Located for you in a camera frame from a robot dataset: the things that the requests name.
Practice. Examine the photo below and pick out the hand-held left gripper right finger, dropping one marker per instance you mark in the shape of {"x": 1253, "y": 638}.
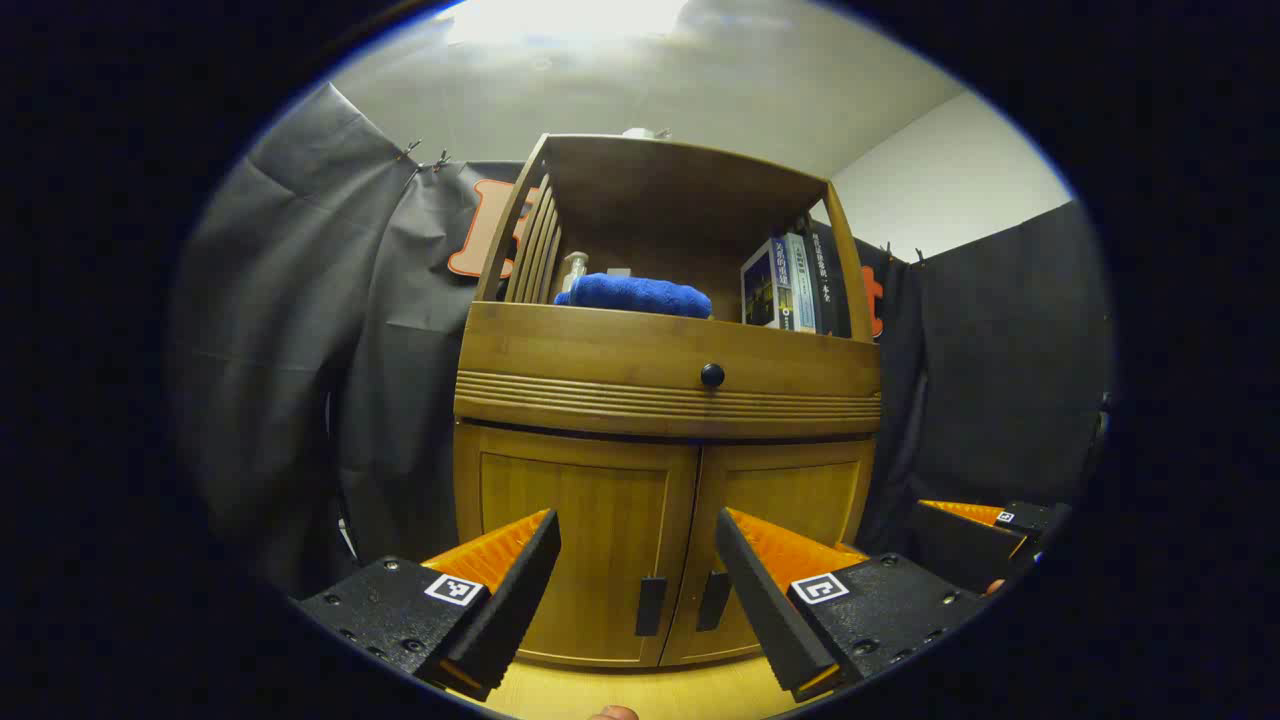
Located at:
{"x": 765, "y": 605}

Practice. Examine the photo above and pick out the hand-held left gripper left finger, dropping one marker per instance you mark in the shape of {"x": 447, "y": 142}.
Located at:
{"x": 512, "y": 600}

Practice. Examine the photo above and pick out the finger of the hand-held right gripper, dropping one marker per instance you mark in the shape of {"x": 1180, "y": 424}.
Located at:
{"x": 960, "y": 550}

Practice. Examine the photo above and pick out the wooden shoe cabinet door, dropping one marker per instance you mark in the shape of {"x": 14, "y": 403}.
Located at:
{"x": 590, "y": 500}
{"x": 790, "y": 490}

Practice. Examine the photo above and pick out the wooden double-door shoe cabinet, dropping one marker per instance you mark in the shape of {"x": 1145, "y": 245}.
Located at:
{"x": 680, "y": 190}

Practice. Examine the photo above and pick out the black round drawer knob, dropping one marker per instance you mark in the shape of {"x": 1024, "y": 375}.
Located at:
{"x": 712, "y": 375}

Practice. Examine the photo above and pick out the wooden drawer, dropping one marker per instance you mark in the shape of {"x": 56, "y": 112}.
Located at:
{"x": 600, "y": 360}

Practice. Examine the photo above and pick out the light blue spine book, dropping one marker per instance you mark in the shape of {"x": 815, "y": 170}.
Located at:
{"x": 802, "y": 285}

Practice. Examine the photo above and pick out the book with dark photo cover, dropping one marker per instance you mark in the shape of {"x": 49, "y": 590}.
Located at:
{"x": 760, "y": 290}

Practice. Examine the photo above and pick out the black backdrop cloth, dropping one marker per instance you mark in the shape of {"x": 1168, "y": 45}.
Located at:
{"x": 300, "y": 350}

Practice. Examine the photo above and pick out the blue towel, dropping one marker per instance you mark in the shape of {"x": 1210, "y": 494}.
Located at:
{"x": 640, "y": 295}

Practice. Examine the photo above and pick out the clear pump bottle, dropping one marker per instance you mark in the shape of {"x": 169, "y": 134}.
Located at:
{"x": 574, "y": 270}

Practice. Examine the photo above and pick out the small white object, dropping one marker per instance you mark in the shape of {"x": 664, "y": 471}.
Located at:
{"x": 640, "y": 132}

